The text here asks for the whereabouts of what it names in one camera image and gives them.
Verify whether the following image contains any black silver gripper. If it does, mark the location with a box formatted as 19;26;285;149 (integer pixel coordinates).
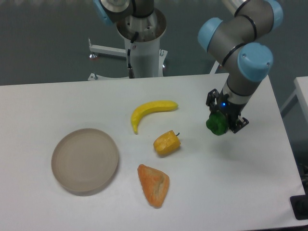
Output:
206;85;251;134

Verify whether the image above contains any green toy pepper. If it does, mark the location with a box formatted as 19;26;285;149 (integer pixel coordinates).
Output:
206;112;228;136

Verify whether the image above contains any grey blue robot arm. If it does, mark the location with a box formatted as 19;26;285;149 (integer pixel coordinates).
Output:
93;0;283;135

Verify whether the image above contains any yellow toy pepper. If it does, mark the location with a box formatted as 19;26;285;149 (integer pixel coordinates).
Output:
153;130;181;155

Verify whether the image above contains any yellow toy banana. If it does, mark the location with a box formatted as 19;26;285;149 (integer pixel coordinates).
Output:
130;100;179;134

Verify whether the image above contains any white side table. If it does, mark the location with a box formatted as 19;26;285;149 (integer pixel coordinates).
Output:
280;76;308;121

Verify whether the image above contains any orange toy bread slice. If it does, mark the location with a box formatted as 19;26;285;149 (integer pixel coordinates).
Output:
137;164;170;208

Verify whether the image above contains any black box at table edge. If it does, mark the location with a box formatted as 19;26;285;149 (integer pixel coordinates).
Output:
290;195;308;220

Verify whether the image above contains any beige round plate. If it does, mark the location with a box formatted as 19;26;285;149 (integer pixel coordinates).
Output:
51;128;119;196

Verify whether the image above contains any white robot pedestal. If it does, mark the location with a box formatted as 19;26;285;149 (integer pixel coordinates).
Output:
89;8;167;78

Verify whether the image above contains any black cable on pedestal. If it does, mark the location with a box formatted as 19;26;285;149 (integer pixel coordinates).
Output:
127;32;139;79

